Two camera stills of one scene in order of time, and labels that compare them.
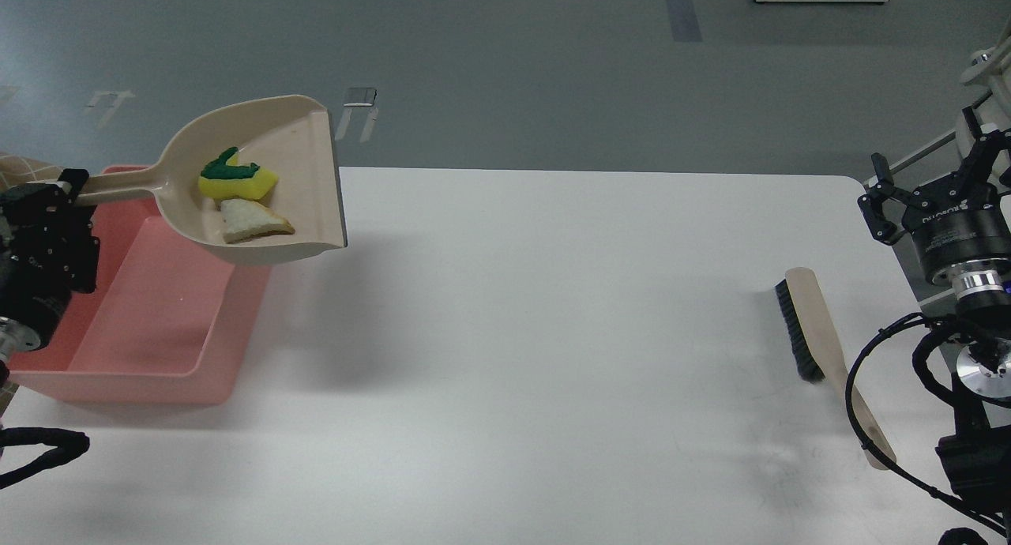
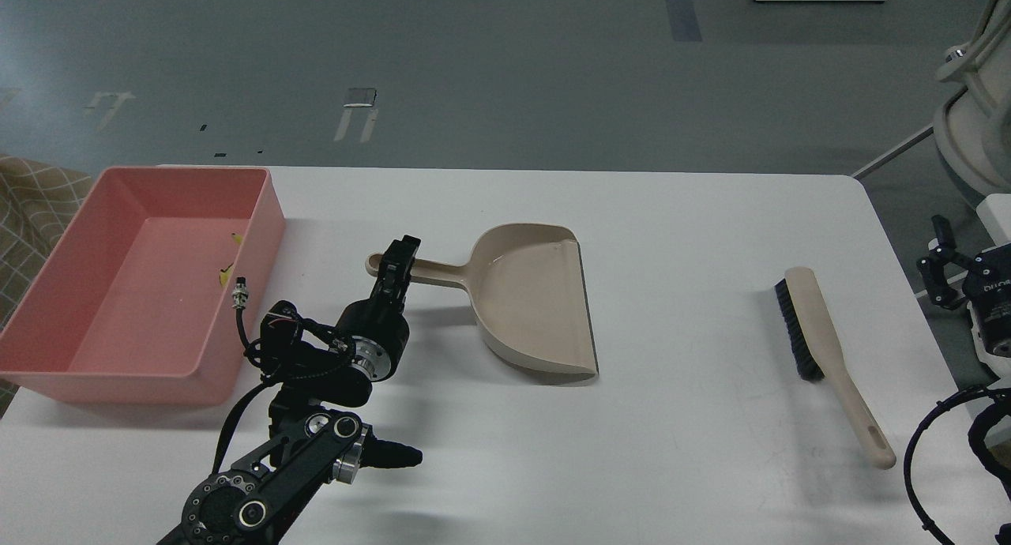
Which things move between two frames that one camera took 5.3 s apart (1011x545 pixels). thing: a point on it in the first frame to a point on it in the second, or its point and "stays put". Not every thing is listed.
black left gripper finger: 77,177 to 410,246
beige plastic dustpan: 294,137 to 528,284
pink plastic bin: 168,321 stays put
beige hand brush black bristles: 819,360 stays put
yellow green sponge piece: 224,178 to 225,275
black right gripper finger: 883,231 to 931,266
